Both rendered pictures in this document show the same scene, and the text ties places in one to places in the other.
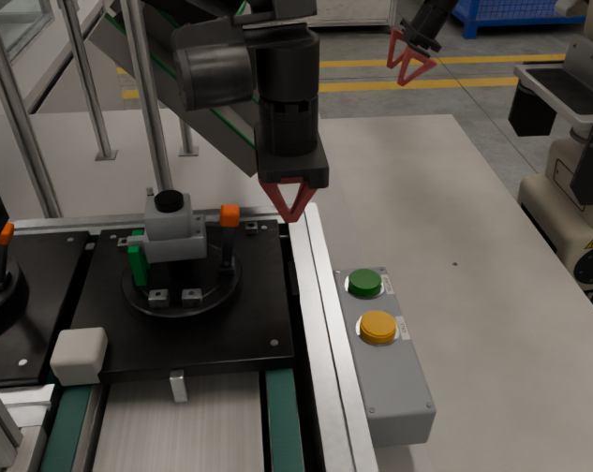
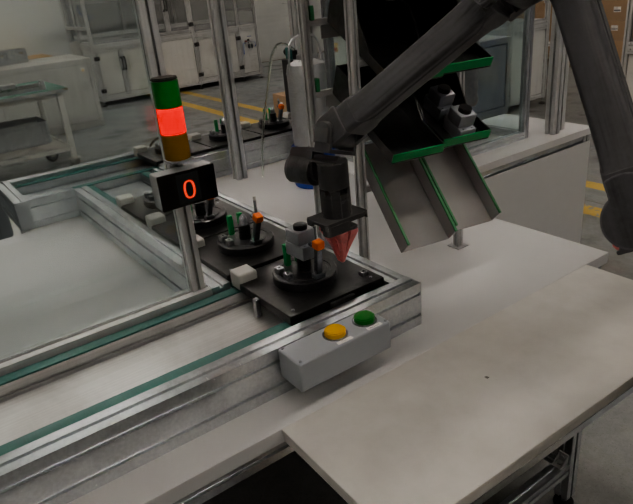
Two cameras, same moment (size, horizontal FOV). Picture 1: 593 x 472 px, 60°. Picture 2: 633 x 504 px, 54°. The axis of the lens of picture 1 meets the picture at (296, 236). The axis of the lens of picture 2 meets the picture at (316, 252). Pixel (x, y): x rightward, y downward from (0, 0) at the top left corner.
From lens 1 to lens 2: 96 cm
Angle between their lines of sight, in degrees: 54
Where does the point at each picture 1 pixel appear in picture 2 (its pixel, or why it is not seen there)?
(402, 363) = (319, 347)
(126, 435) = (232, 315)
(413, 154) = (609, 316)
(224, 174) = (453, 265)
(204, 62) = (293, 162)
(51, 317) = (256, 262)
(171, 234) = (292, 241)
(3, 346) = (233, 263)
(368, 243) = (460, 337)
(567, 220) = not seen: outside the picture
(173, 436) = (241, 325)
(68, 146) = not seen: hidden behind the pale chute
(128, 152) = not seen: hidden behind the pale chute
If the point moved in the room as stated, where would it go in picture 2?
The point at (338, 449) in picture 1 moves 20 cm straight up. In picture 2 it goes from (254, 347) to (239, 247)
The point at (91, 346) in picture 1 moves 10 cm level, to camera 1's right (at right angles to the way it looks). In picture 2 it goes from (244, 272) to (264, 289)
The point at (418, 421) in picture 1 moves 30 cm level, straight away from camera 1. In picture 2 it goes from (294, 368) to (461, 344)
